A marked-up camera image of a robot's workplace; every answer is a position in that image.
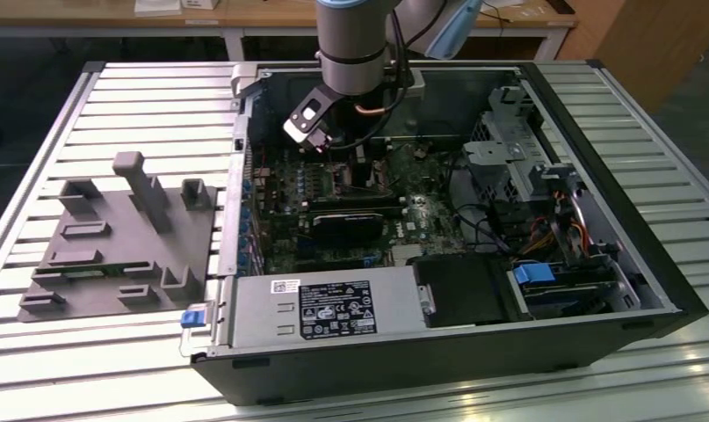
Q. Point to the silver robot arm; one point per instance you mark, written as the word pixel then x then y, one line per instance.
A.
pixel 351 44

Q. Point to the silver power supply box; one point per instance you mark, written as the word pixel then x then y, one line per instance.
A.
pixel 261 307

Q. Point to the CPU socket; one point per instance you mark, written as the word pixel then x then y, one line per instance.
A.
pixel 343 173

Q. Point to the white paper box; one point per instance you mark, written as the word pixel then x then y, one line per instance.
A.
pixel 155 8

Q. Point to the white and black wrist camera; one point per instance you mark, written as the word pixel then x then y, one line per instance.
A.
pixel 307 116

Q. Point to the green motherboard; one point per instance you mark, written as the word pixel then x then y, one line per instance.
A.
pixel 430 220

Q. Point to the black plastic shroud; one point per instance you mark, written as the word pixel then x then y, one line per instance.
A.
pixel 459 290

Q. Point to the silver perforated drive cage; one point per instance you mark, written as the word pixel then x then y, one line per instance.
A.
pixel 495 151

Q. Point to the silver chipset heatsink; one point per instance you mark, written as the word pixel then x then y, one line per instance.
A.
pixel 405 252

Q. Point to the blue plastic case latch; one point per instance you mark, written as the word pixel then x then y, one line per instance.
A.
pixel 193 319

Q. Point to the round silver coin battery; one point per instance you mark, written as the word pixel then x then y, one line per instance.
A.
pixel 421 153

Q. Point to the black graphics card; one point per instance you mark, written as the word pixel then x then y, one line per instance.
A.
pixel 349 230

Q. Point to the blue disk carrier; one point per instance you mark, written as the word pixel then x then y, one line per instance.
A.
pixel 537 272

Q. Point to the wooden cabinet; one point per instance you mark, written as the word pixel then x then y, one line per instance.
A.
pixel 665 44

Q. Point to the wooden desk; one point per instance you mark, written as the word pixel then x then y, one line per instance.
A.
pixel 67 19

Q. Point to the black PC case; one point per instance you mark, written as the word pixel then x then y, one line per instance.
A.
pixel 390 378

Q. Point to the black RAM stick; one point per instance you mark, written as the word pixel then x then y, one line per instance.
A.
pixel 354 201
pixel 361 209

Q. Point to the grey parts rack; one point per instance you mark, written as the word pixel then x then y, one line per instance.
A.
pixel 126 255

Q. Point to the small white box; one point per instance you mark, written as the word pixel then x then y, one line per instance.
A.
pixel 199 4

